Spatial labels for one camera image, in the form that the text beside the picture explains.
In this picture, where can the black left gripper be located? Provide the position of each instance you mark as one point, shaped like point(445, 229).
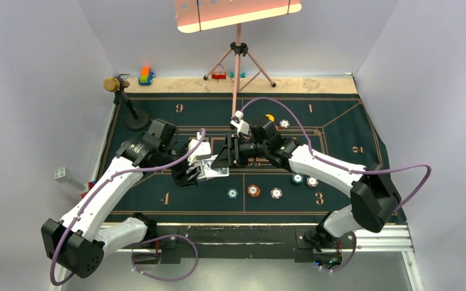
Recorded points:
point(181, 178)

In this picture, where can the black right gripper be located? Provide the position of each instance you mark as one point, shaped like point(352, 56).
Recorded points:
point(230, 155)

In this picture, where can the blue playing card deck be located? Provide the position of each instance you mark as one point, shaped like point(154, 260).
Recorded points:
point(206, 172)

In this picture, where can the green chips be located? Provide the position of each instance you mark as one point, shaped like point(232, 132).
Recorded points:
point(297, 178)

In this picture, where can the red yellow poker chip stack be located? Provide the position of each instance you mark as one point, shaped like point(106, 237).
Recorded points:
point(253, 191)

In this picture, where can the green poker chip stack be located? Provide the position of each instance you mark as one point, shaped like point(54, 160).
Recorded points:
point(232, 193)

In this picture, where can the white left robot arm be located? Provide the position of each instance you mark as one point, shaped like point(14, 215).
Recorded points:
point(77, 243)

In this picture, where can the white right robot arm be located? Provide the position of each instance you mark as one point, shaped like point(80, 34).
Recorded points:
point(373, 195)

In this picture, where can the yellow round dealer button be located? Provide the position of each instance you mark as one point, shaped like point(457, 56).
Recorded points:
point(270, 117)

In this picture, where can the dark green poker mat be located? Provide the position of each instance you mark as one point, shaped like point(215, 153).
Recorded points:
point(338, 125)

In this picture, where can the teal toy block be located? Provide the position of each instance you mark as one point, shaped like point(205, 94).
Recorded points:
point(242, 74)

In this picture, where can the colourful toy block car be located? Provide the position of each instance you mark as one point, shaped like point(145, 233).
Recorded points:
point(146, 76)

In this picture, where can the red toy block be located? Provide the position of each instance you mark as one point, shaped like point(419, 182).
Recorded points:
point(219, 75)

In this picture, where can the grey toy brick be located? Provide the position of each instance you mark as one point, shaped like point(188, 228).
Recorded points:
point(63, 175)

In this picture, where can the pink tripod music stand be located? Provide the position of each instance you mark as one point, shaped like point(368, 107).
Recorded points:
point(200, 16)

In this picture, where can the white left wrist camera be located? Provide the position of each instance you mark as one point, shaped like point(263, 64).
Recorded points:
point(202, 151)

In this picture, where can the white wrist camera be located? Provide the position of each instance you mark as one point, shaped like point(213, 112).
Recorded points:
point(239, 124)
point(202, 151)

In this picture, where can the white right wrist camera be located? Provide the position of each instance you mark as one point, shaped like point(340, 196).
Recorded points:
point(239, 124)

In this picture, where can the aluminium frame rail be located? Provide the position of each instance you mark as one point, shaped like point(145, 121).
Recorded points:
point(379, 261)

